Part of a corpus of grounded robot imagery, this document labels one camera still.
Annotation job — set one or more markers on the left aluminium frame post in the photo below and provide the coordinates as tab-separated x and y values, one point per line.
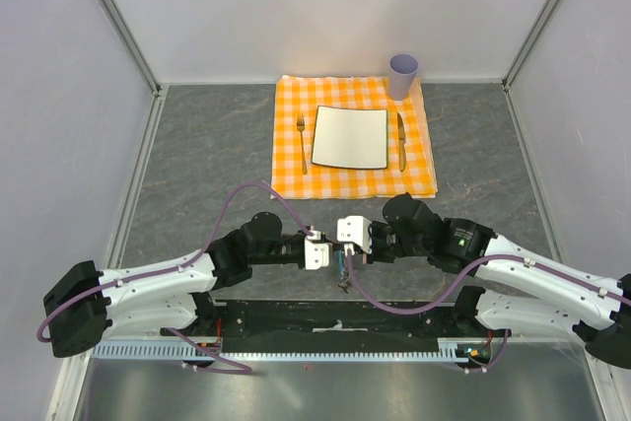
131	45

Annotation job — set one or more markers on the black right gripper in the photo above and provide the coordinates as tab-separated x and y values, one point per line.
374	228

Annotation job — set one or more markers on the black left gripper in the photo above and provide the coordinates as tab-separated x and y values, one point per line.
303	234

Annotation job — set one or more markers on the white square plate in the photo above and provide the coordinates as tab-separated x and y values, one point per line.
353	139

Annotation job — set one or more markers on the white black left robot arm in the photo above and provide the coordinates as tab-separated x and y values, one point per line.
88	305

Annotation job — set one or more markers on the light blue cable duct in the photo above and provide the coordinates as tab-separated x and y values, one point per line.
153	350

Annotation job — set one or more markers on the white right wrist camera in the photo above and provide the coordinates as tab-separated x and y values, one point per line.
355	230

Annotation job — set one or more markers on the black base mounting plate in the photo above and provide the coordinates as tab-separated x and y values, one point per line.
308	327

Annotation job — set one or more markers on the metal key organizer blue handle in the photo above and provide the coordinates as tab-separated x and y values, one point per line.
344	282

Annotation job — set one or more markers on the right aluminium frame post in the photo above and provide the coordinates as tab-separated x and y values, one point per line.
535	32

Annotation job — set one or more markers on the lilac plastic cup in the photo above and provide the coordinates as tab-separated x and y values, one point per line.
403	69

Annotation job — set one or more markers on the gold knife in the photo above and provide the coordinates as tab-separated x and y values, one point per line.
402	160

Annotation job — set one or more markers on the orange white checkered cloth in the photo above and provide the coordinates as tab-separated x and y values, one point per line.
296	95

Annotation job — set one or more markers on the aluminium frame post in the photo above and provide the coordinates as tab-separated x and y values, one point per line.
131	45
535	32

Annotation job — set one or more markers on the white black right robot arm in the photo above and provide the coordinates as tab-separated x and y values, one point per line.
559	301

